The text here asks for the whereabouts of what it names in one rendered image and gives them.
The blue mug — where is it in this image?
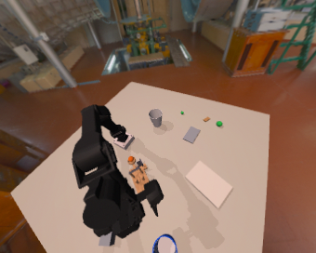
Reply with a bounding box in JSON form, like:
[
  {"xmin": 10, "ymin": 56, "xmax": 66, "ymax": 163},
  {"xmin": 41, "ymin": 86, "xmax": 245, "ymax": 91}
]
[{"xmin": 152, "ymin": 234, "xmax": 178, "ymax": 253}]

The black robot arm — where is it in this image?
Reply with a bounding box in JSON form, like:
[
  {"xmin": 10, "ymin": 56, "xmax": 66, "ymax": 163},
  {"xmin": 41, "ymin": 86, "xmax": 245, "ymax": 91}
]
[{"xmin": 72, "ymin": 104, "xmax": 145, "ymax": 239}]

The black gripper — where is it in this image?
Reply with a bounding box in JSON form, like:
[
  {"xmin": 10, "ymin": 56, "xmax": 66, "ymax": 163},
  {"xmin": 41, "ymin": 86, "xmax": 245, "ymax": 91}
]
[{"xmin": 93, "ymin": 178, "xmax": 164, "ymax": 237}]

